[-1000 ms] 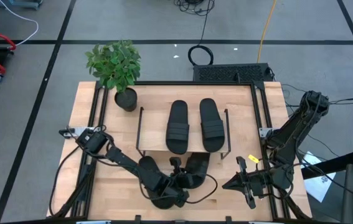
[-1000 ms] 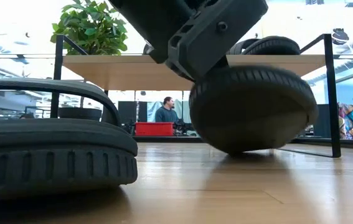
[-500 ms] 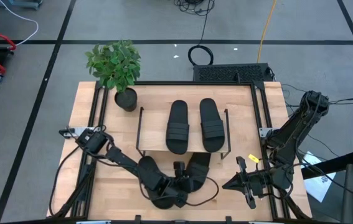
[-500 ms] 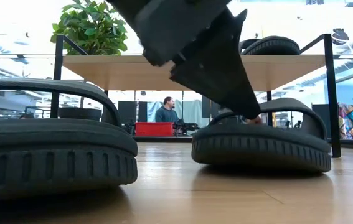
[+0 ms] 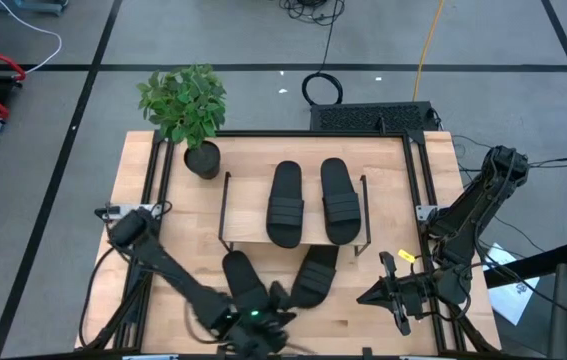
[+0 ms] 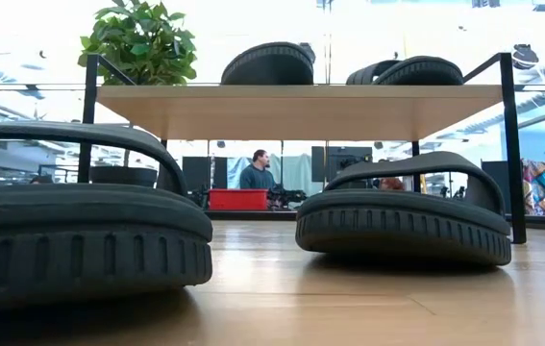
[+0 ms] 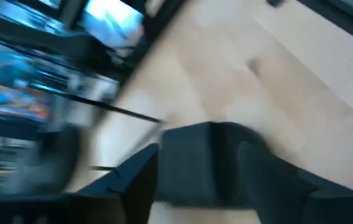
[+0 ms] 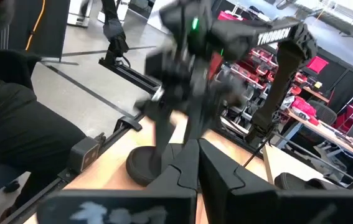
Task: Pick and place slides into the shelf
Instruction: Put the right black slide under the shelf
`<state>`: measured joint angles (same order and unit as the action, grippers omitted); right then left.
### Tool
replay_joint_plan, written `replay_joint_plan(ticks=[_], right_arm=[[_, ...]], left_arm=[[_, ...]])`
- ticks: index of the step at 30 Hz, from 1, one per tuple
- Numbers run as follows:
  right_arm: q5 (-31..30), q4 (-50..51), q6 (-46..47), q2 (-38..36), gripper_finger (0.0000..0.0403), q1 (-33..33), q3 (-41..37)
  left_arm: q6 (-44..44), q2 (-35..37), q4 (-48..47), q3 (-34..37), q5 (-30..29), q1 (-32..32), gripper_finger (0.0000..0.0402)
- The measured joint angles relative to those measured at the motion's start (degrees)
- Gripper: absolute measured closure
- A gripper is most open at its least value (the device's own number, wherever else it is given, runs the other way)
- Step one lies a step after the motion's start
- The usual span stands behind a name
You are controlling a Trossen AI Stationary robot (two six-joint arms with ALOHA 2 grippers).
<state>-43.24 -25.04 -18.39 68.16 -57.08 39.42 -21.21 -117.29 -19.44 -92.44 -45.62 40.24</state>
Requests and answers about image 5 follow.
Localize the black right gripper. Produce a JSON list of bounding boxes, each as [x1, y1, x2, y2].
[[356, 251, 443, 337]]

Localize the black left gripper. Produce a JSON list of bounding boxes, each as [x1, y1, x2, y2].
[[222, 281, 297, 357]]

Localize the black rubber slide sandal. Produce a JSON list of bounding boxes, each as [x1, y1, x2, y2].
[[221, 250, 270, 314], [265, 160, 305, 249], [290, 244, 340, 310], [319, 157, 363, 246]]

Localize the white paper sheet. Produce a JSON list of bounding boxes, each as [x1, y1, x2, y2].
[[482, 242, 540, 326]]

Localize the black plant pot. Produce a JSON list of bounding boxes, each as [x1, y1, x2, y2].
[[183, 140, 222, 180]]

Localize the black perforated computer case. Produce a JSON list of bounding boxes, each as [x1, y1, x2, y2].
[[309, 101, 439, 134]]

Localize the green leafy plant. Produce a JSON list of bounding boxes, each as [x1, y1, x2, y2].
[[136, 63, 228, 150]]

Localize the grey blue equipment base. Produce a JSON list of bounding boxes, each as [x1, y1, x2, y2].
[[0, 0, 70, 16]]

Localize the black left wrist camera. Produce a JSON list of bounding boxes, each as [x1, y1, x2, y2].
[[240, 304, 270, 326]]

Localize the wooden shelf black metal frame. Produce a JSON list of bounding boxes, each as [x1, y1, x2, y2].
[[217, 171, 372, 257]]

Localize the black looping arm cable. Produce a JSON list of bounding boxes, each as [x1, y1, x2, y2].
[[77, 243, 115, 350]]

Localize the black coiled cable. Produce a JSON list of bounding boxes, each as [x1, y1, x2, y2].
[[301, 9, 345, 107]]

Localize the long black floor cable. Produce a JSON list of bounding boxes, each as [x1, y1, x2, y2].
[[451, 133, 567, 174]]

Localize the yellow cable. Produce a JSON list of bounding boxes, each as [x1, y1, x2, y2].
[[411, 0, 445, 103]]

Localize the tangled black cables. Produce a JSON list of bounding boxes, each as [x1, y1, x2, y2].
[[278, 0, 347, 27]]

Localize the white cable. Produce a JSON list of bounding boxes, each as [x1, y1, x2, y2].
[[0, 0, 63, 75]]

